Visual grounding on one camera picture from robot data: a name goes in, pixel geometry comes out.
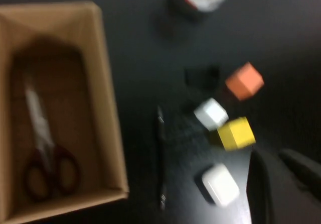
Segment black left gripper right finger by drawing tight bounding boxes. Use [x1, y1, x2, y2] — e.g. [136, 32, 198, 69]
[278, 148, 321, 202]

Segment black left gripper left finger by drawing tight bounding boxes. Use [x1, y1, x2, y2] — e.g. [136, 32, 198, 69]
[247, 148, 273, 224]

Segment thin black screwdriver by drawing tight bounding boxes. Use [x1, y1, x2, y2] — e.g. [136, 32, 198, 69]
[155, 105, 168, 211]

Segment red-handled scissors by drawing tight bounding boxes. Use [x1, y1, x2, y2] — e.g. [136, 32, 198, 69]
[24, 83, 82, 202]

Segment white earbud case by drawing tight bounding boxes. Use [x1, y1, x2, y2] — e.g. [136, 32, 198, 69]
[200, 163, 240, 207]

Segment yellow foam block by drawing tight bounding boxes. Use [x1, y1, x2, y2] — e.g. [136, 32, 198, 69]
[217, 117, 256, 152]

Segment white foam block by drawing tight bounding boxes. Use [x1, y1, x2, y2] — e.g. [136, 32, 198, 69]
[193, 97, 229, 132]

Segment orange foam block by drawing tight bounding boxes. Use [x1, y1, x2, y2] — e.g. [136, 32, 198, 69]
[225, 62, 265, 101]

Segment open brown cardboard box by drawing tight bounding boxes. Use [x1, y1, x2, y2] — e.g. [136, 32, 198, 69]
[0, 0, 130, 224]

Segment black plastic bracket part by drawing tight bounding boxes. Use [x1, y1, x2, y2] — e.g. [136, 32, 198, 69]
[184, 65, 221, 91]

